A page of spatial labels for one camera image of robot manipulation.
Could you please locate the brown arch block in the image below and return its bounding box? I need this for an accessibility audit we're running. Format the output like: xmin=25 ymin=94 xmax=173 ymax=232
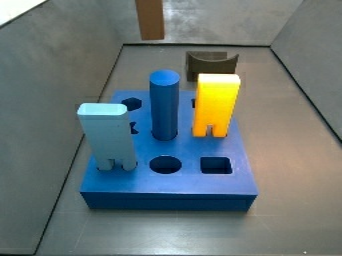
xmin=135 ymin=0 xmax=164 ymax=40

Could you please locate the blue peg board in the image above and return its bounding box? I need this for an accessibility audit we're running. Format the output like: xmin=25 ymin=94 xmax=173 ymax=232
xmin=80 ymin=91 xmax=257 ymax=211

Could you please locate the dark blue cylinder peg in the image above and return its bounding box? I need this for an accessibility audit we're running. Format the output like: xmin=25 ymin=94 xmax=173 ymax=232
xmin=149 ymin=69 xmax=180 ymax=141

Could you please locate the light blue slotted block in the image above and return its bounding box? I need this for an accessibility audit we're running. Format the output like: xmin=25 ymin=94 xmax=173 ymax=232
xmin=77 ymin=103 xmax=136 ymax=171

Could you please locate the yellow slotted block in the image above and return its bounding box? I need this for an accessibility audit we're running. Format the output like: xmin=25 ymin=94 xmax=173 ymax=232
xmin=192 ymin=73 xmax=240 ymax=138

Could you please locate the dark grey curved stand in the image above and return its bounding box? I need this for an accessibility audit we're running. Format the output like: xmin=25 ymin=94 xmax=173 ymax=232
xmin=185 ymin=51 xmax=239 ymax=82

